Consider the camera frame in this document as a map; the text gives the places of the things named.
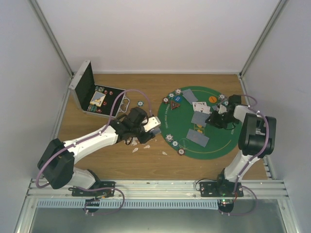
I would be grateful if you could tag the blue playing card deck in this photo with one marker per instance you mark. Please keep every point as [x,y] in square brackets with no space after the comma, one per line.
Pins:
[156,131]

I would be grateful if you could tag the hundred chips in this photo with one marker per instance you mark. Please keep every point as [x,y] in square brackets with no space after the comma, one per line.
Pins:
[165,100]
[181,152]

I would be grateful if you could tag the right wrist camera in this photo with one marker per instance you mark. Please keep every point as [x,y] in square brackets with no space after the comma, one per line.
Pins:
[222,109]

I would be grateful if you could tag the chips in case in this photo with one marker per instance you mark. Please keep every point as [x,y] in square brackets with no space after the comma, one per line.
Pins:
[99,89]

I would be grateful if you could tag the blue small blind button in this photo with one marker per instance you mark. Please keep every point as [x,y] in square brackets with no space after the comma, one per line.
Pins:
[177,99]

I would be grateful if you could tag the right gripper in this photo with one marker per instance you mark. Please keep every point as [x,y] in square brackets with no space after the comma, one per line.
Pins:
[214,121]

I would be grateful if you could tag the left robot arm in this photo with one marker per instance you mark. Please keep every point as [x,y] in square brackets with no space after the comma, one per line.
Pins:
[58,161]

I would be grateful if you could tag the face up community card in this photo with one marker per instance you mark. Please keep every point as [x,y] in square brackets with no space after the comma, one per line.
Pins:
[198,105]

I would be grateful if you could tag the clear round button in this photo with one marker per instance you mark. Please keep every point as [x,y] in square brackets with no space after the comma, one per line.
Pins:
[184,144]

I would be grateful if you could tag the face down community card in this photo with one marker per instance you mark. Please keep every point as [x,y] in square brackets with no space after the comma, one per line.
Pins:
[199,118]

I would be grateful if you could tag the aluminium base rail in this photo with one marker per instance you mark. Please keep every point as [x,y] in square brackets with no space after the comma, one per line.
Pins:
[156,194]

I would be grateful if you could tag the card pack in case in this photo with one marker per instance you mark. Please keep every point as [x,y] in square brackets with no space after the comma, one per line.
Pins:
[97,99]

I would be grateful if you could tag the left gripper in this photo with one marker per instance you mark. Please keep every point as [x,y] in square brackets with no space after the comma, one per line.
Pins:
[143,139]

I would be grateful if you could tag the aluminium poker case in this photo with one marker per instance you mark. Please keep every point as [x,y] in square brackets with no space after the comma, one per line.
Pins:
[82,87]

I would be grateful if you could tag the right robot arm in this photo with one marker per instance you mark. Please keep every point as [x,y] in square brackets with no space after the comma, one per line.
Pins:
[257,139]

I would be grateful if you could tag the orange big blind button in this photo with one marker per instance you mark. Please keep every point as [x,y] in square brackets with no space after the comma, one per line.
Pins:
[212,99]

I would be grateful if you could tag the round green poker mat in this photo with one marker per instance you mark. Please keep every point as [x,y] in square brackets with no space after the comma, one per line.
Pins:
[177,122]

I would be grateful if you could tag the red triangle dealer button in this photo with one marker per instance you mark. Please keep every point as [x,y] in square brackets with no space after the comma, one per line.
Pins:
[174,105]

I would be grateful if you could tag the white debris pile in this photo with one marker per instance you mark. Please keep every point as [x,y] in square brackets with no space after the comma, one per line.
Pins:
[153,147]

